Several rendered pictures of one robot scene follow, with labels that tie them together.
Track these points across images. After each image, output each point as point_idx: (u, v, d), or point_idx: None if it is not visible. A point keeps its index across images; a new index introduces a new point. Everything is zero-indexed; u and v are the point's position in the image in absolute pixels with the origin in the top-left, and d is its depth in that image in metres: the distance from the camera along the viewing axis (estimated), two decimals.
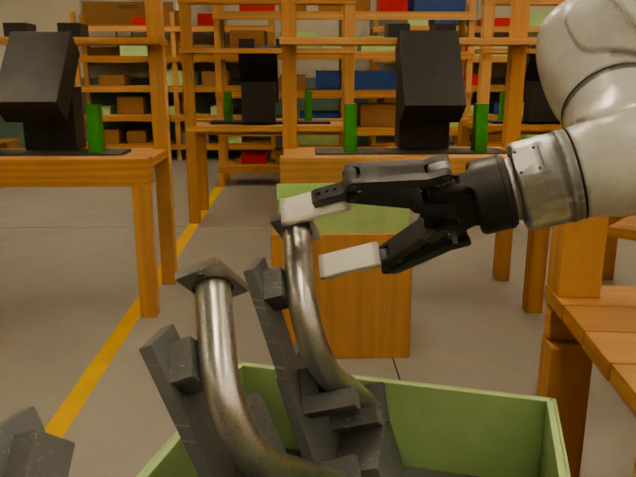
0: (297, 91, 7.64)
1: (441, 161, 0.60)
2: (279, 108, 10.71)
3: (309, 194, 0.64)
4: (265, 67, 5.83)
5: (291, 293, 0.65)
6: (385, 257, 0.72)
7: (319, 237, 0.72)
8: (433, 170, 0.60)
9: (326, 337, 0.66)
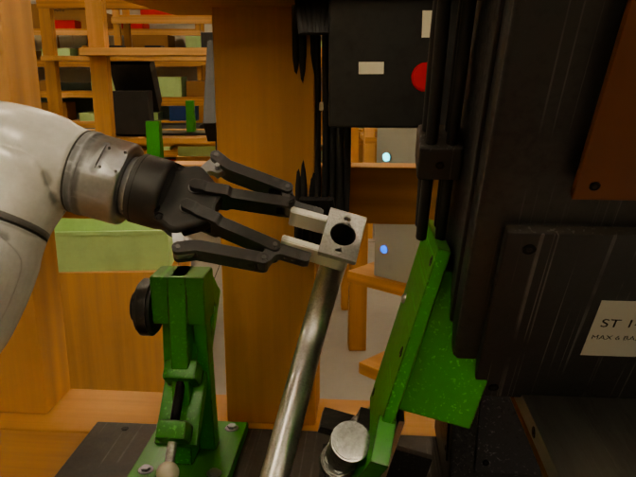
0: (203, 98, 7.30)
1: (220, 156, 0.72)
2: None
3: (326, 217, 0.69)
4: (139, 76, 5.50)
5: None
6: (273, 247, 0.68)
7: (319, 254, 0.66)
8: (226, 165, 0.72)
9: (309, 299, 0.76)
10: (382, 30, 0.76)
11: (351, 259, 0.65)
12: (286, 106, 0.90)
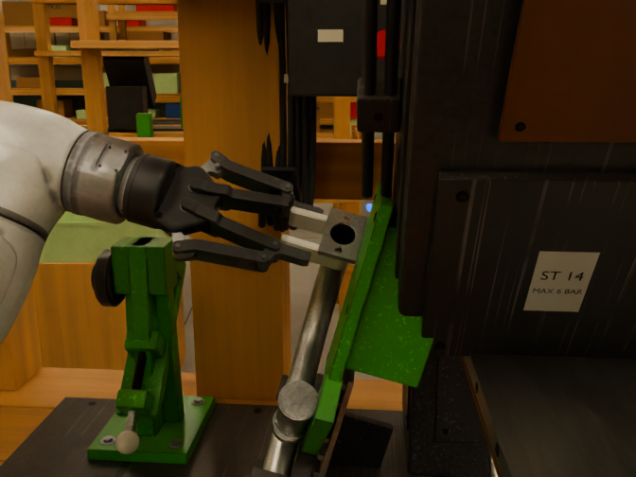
0: None
1: (220, 156, 0.72)
2: None
3: (326, 217, 0.69)
4: (133, 71, 5.50)
5: None
6: (273, 246, 0.68)
7: (319, 253, 0.66)
8: (226, 166, 0.72)
9: (309, 301, 0.76)
10: None
11: (351, 258, 0.65)
12: (251, 79, 0.90)
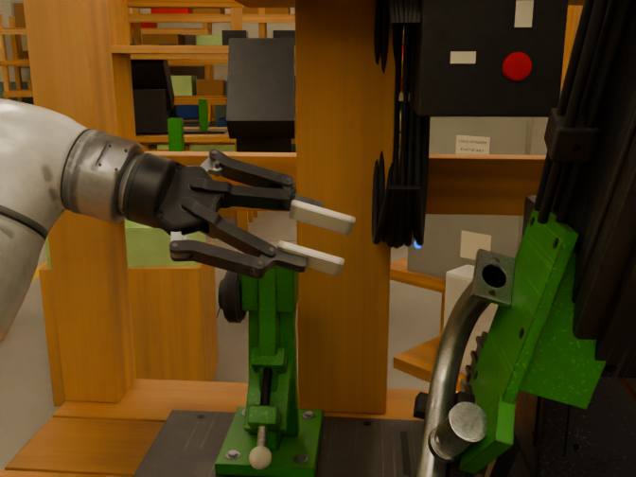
0: (214, 97, 7.31)
1: (219, 154, 0.72)
2: (220, 113, 10.39)
3: (326, 210, 0.69)
4: (152, 74, 5.51)
5: None
6: (270, 253, 0.68)
7: (473, 296, 0.65)
8: (224, 163, 0.72)
9: (441, 338, 0.76)
10: (475, 20, 0.77)
11: (506, 302, 0.65)
12: (366, 97, 0.91)
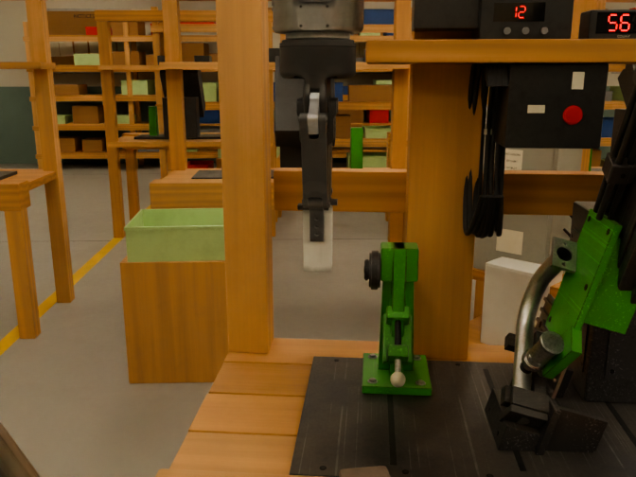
0: None
1: (309, 124, 0.60)
2: None
3: (307, 243, 0.68)
4: (187, 83, 5.89)
5: None
6: None
7: (552, 266, 1.03)
8: (317, 132, 0.60)
9: (523, 296, 1.14)
10: (545, 84, 1.15)
11: (573, 270, 1.03)
12: (461, 132, 1.29)
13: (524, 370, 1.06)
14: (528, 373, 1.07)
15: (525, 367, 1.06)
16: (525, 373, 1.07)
